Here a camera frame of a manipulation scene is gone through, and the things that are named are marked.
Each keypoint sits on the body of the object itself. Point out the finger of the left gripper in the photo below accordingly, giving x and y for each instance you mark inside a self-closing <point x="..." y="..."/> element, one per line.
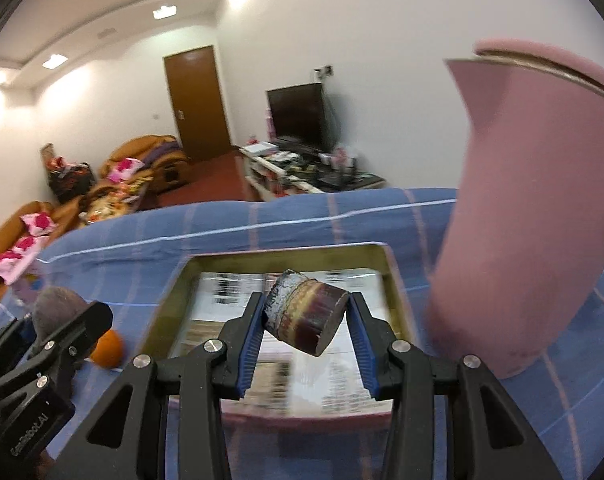
<point x="15" y="340"/>
<point x="68" y="345"/>

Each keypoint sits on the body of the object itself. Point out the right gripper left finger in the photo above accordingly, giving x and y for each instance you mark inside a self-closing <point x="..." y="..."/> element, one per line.
<point x="124" y="435"/>

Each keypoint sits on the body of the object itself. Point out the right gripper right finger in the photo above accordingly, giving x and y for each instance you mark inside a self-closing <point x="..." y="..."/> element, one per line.
<point x="487" y="436"/>

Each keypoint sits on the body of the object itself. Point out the large orange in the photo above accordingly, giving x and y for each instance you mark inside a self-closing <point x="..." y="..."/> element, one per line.
<point x="109" y="350"/>

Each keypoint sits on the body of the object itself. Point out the purple striped yam cylinder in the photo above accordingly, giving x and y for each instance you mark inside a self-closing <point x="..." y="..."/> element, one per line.
<point x="303" y="312"/>

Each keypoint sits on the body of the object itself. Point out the brown leather sofa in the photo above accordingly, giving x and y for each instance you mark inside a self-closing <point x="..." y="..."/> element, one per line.
<point x="28" y="231"/>

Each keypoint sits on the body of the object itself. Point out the pink tin box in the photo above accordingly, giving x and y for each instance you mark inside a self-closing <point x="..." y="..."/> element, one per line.
<point x="290" y="388"/>

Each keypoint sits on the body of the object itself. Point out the cluttered coffee table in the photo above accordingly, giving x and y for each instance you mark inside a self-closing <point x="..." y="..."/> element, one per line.
<point x="110" y="201"/>

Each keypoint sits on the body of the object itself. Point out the black rack with items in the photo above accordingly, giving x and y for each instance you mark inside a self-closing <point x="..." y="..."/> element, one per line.
<point x="66" y="180"/>

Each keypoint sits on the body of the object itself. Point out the brown leather armchair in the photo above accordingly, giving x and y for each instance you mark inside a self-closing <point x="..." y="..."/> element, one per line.
<point x="159" y="157"/>

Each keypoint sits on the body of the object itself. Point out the pink electric kettle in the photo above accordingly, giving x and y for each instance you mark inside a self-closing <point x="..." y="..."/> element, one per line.
<point x="525" y="243"/>

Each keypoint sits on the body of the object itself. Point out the white tv stand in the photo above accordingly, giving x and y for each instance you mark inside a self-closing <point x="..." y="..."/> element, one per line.
<point x="273" y="174"/>

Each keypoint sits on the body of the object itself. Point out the brown wooden door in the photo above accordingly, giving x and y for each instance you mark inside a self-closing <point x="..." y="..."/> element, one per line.
<point x="193" y="86"/>

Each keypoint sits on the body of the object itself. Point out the black television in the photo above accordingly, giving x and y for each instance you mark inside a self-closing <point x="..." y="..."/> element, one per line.
<point x="300" y="115"/>

